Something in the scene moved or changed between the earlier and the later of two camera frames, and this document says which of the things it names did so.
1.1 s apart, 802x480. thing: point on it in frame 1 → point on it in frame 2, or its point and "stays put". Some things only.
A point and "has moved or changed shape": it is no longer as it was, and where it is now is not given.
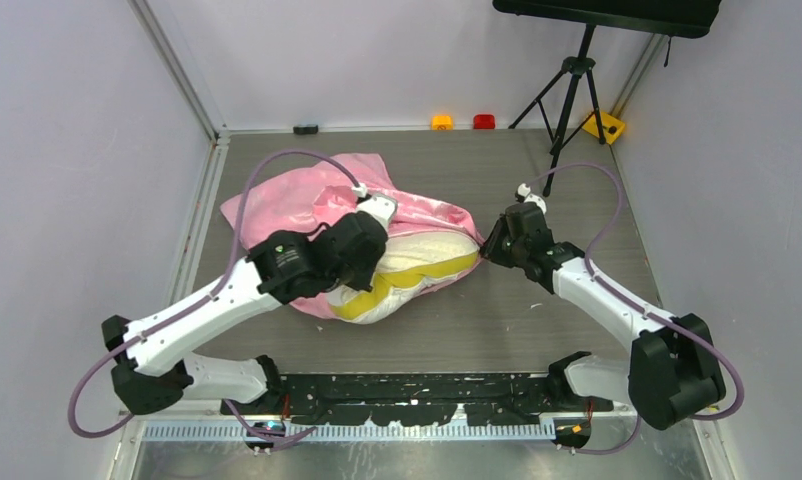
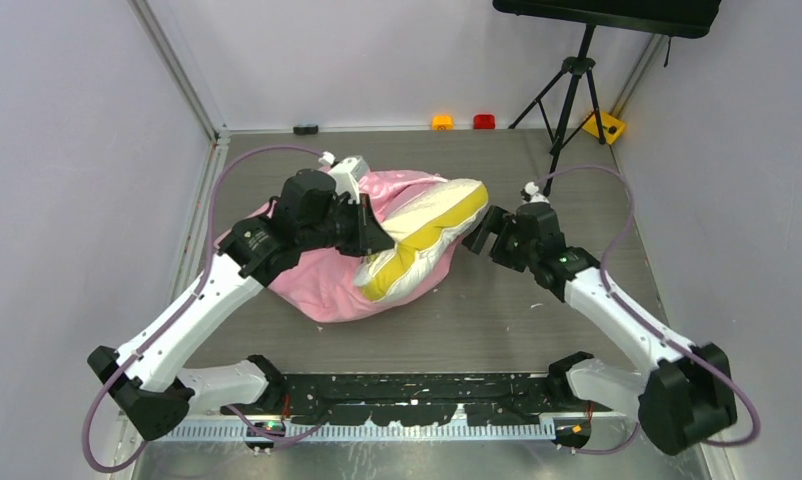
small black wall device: x=306 y=129 stays put
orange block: x=442 y=122 stays put
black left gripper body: x=359 y=278 → x=339 y=228
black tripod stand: x=576 y=67 stays put
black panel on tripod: x=674 y=18 stays put
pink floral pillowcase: x=319 y=192 has moved or changed shape
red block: x=484 y=121 stays put
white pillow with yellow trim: x=410 y=262 has moved or changed shape
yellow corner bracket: x=612 y=126 stays put
